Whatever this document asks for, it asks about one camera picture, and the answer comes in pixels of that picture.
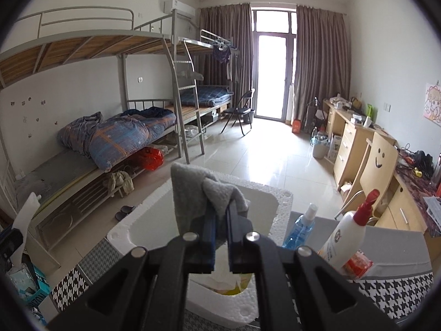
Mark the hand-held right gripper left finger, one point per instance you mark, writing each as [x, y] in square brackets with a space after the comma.
[210, 248]

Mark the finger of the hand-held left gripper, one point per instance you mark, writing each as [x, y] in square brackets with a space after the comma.
[12, 243]

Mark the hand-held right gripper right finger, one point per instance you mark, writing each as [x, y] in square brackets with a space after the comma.
[236, 251]

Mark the grey fleece cloth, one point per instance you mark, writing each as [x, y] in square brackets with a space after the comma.
[189, 193]

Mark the white foam box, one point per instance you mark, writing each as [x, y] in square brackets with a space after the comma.
[268, 200]

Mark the teal cardboard box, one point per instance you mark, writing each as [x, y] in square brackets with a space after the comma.
[32, 282]

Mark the blue spray bottle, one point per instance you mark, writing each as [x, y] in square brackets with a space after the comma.
[299, 229]

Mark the grey mattress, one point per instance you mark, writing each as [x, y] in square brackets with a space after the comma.
[51, 176]

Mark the dark slippers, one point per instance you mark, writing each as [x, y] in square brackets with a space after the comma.
[125, 213]

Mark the white pump bottle red top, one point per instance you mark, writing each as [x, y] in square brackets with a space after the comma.
[341, 238]

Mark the red plastic bag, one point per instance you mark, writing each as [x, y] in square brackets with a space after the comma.
[150, 158]

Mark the beige crumpled clothes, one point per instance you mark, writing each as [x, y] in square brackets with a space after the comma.
[119, 182]

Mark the red snack packet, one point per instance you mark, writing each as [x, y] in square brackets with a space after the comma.
[358, 264]

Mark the white waste bin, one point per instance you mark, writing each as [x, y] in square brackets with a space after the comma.
[319, 150]

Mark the small red floor bag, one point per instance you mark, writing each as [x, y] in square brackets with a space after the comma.
[296, 126]

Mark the black folding chair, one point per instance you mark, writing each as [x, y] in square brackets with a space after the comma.
[241, 110]

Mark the dark blue quilt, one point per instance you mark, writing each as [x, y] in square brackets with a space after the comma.
[155, 117]

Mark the blue patterned quilt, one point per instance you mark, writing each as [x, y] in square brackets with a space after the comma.
[110, 138]

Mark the folded blue plaid bedding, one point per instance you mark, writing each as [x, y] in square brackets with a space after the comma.
[206, 96]

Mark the wooden desk with drawers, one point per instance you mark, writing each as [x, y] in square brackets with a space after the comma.
[348, 144]

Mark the black bag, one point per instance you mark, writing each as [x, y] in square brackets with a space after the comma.
[315, 115]

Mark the houndstooth grey tablecloth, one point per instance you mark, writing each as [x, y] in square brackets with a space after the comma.
[389, 293]

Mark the metal bunk ladder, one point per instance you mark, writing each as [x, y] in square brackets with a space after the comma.
[186, 86]

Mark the wooden smiley face chair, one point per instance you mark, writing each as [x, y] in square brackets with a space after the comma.
[379, 165]

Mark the glass balcony door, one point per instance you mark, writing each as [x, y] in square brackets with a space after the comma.
[274, 65]

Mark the narrow brown curtain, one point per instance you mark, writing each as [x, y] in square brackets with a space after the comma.
[225, 58]

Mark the dark hanging clothes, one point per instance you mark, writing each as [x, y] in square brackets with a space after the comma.
[221, 54]

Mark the green paper bag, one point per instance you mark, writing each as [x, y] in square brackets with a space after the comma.
[369, 110]

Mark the printed papers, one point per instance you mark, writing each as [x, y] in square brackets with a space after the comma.
[434, 213]

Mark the small metal bunk bed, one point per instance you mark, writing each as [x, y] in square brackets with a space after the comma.
[206, 41]

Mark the black headphones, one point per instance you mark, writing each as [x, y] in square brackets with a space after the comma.
[423, 162]

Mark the wide brown curtain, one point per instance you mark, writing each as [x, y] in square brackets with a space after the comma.
[320, 62]

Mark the large metal bunk bed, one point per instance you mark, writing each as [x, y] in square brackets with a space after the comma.
[86, 44]

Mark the white air conditioner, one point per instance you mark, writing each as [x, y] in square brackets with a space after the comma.
[178, 7]

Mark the pink cartoon wall picture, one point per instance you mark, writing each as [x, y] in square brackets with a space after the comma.
[433, 103]

